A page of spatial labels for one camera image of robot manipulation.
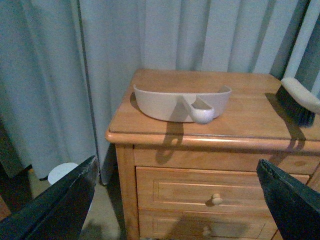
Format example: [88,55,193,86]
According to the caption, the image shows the beige hand brush black bristles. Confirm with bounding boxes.
[275,77,320,128]

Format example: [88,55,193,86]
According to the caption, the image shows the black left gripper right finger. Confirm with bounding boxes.
[256,159,320,240]

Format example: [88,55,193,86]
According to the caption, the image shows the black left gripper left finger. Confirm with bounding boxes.
[0,156,99,240]

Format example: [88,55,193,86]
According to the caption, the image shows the upper round wooden drawer knob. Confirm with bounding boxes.
[211,193,223,206]

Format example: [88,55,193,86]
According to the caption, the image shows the white round bin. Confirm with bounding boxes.
[47,162,78,185]

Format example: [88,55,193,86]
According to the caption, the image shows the beige plastic dustpan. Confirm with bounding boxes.
[133,85,232,125]

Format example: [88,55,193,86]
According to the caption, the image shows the wooden nightstand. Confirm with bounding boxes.
[105,69,320,240]

